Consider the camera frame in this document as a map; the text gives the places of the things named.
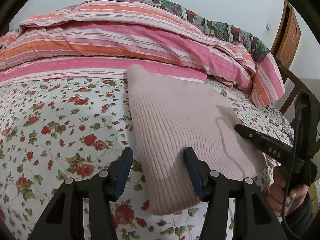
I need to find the pink knit sweater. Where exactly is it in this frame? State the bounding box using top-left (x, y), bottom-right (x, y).
top-left (127, 64), bottom-right (265, 216)

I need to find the person's right hand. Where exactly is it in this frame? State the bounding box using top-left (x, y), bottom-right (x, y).
top-left (266, 166), bottom-right (309, 216)

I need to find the dark jacket sleeve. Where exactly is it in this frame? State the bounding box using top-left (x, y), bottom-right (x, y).
top-left (285, 193), bottom-right (313, 237)

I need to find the dark wooden footboard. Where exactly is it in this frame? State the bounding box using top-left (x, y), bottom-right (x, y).
top-left (274, 59), bottom-right (319, 122)

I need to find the floral bed sheet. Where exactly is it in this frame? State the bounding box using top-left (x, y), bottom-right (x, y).
top-left (1, 78), bottom-right (293, 239)

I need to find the brown wooden door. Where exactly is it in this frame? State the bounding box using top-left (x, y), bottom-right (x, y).
top-left (271, 0), bottom-right (301, 69)

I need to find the dark floral blanket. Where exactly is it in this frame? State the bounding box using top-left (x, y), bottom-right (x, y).
top-left (111, 0), bottom-right (270, 62)

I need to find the pink striped quilt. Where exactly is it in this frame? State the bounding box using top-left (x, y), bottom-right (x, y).
top-left (1, 0), bottom-right (285, 107)

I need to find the black cable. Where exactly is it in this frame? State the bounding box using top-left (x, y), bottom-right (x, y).
top-left (281, 104), bottom-right (308, 239)

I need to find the white wall switch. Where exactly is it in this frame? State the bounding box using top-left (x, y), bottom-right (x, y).
top-left (265, 22), bottom-right (271, 31)

